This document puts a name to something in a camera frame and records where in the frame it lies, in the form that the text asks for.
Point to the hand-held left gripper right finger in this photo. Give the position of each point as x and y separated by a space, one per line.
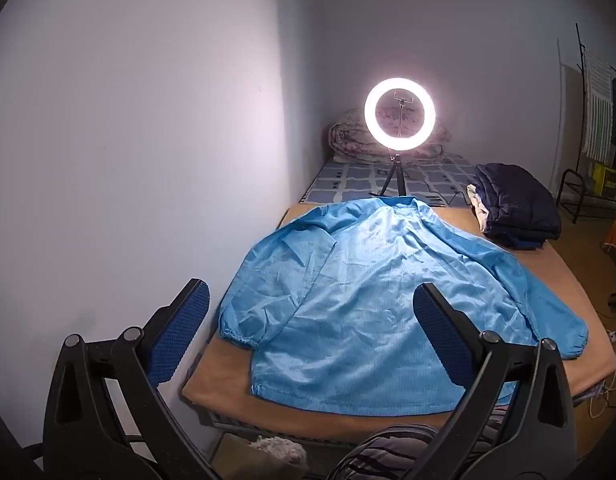
442 335

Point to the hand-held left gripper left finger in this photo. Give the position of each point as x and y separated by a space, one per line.
188 320

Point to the blue jacket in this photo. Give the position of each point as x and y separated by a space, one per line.
348 310

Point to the navy folded clothes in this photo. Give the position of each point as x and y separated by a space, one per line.
517 200

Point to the white folded cloth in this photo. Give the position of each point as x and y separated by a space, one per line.
476 205

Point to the person's striped clothing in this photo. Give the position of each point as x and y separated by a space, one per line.
377 455

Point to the white fluffy cloth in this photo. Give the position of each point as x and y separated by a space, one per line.
278 449

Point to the blue checked bedsheet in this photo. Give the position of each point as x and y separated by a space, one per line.
338 180

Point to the black shoe rack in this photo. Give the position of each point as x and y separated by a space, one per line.
561 182

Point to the floral folded quilt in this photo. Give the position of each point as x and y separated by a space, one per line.
345 135

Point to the yellow box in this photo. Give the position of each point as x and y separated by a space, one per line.
605 180

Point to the white striped towel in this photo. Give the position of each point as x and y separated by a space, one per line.
597 110

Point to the black drying rack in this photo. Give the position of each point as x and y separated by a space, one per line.
582 70

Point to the bed frame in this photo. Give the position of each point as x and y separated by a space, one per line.
268 427

